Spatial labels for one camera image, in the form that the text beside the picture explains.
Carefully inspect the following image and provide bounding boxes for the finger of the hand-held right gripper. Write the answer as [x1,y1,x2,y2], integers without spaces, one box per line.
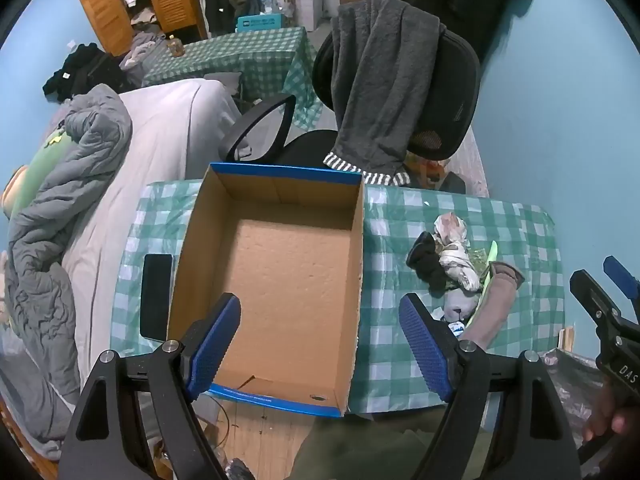
[602,255,640,319]
[569,269,624,332]

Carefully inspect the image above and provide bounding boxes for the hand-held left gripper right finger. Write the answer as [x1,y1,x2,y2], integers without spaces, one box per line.
[398,293,583,480]

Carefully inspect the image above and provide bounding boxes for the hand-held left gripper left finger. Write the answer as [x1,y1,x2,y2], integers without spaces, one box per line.
[59,292,242,480]

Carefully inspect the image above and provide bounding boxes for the light grey sock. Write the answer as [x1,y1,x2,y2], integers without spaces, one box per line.
[442,287,481,323]

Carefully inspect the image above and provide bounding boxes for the taupe fleece sock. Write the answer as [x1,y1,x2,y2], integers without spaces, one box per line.
[462,262,525,348]

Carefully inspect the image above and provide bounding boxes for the black sock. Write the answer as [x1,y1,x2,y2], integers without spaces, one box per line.
[406,231,448,292]

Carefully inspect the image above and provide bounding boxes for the floral sock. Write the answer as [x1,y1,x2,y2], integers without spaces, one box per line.
[432,213,482,292]

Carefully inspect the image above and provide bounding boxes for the light green sock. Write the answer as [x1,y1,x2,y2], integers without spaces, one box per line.
[467,240,500,326]

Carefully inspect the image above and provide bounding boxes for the cardboard box with blue rim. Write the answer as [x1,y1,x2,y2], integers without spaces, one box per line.
[166,162,365,419]

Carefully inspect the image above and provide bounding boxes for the person's right hand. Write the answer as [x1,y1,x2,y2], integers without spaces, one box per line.
[584,377,640,443]

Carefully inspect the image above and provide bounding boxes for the clear plastic bag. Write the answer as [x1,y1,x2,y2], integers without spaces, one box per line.
[542,347,608,441]

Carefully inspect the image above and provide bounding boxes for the black smartphone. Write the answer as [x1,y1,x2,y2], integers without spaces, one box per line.
[139,254,174,343]

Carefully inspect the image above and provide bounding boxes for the person's olive trousers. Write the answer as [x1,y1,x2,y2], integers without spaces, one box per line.
[295,405,501,480]

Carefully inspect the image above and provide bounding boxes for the pale pink padded panel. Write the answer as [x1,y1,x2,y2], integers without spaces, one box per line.
[457,127,490,197]

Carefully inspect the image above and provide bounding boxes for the orange toy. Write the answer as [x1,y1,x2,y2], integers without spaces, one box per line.
[402,152,451,191]

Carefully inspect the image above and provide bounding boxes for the grey duvet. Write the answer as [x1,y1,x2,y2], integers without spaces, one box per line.
[0,84,133,461]

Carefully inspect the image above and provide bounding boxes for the bed with pale sheet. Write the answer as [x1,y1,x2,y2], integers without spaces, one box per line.
[45,78,253,396]

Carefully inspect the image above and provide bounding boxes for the black office chair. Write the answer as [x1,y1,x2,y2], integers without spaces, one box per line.
[218,25,482,196]

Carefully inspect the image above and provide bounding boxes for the green plush toy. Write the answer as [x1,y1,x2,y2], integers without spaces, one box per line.
[1,127,76,218]

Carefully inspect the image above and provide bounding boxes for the dark grey fleece pants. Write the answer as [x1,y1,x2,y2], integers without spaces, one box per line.
[322,0,447,187]

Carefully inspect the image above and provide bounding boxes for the black clothes pile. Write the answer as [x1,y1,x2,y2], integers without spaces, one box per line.
[42,42,133,101]

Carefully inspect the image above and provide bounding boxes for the grey clothes pile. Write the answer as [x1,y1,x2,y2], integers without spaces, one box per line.
[119,30,168,72]

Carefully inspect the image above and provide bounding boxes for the teal box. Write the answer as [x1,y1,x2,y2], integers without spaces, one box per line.
[236,14,285,32]

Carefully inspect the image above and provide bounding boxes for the wooden louvred wardrobe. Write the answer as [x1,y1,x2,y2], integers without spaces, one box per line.
[68,0,207,57]

